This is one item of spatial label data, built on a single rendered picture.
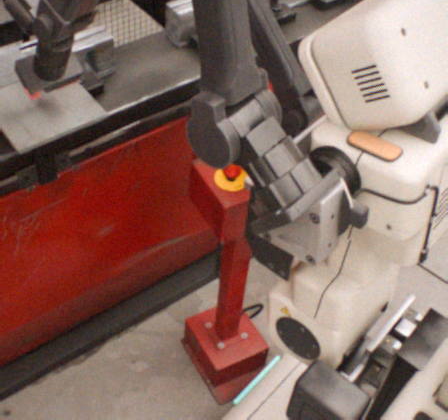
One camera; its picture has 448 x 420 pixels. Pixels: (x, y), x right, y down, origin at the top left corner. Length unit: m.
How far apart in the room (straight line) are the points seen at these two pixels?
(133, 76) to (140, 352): 0.90
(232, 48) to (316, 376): 0.64
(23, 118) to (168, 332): 1.05
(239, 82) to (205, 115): 0.06
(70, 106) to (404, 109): 0.66
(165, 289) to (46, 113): 1.02
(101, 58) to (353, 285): 0.75
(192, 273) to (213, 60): 1.44
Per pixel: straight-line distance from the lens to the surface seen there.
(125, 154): 1.54
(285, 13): 1.75
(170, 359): 2.06
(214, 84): 0.81
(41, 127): 1.23
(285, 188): 0.81
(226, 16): 0.77
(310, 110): 1.30
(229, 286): 1.73
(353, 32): 0.83
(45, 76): 1.16
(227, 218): 1.40
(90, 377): 2.04
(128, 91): 1.50
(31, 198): 1.48
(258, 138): 0.82
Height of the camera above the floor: 1.79
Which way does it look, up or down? 47 degrees down
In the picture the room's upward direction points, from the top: 6 degrees clockwise
